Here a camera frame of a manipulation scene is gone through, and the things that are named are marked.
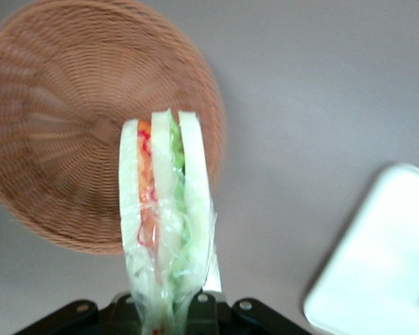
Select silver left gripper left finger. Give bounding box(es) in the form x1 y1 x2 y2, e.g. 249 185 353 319
110 292 143 335

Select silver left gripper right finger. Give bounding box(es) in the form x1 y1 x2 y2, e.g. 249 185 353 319
186 244 228 335

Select plastic triangle sandwich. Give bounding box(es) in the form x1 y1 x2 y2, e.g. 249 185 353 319
118 107 219 335

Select beige plastic tray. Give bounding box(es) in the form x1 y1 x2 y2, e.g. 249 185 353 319
302 161 419 335

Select brown wicker basket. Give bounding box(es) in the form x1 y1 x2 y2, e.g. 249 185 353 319
0 0 228 256

